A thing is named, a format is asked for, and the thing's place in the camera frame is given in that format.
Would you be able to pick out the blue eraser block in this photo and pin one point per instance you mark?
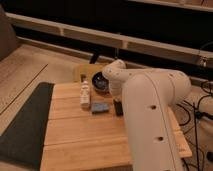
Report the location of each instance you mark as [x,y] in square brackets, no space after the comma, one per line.
[99,107]

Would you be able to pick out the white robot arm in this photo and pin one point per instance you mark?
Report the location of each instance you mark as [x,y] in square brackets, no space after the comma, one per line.
[146,95]

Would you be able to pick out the dark round bowl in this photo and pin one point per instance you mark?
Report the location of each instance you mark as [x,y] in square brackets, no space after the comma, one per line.
[100,83]

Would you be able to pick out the white plastic bottle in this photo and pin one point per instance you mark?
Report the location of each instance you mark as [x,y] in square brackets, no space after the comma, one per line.
[85,95]

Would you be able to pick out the black rectangular remote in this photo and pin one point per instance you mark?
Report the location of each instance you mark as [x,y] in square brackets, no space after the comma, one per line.
[118,108]

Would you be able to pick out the wooden chair seat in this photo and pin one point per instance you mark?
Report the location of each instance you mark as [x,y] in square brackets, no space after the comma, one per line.
[89,70]

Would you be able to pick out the dark green floor mat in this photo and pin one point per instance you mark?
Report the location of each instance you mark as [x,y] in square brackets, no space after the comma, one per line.
[22,142]

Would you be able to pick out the grey couch corner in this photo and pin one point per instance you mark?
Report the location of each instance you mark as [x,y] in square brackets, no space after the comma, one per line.
[8,39]

